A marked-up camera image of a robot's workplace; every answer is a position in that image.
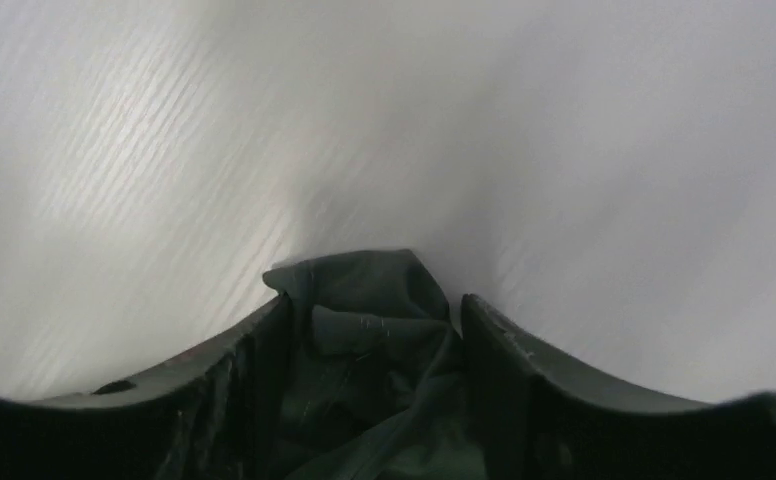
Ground dark grey t-shirt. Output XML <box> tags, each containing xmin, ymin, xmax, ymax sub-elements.
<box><xmin>263</xmin><ymin>250</ymin><xmax>486</xmax><ymax>480</ymax></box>

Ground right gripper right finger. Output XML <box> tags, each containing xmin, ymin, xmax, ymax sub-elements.
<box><xmin>461</xmin><ymin>295</ymin><xmax>776</xmax><ymax>479</ymax></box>

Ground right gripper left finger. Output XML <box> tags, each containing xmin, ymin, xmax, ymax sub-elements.
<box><xmin>0</xmin><ymin>295</ymin><xmax>292</xmax><ymax>479</ymax></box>

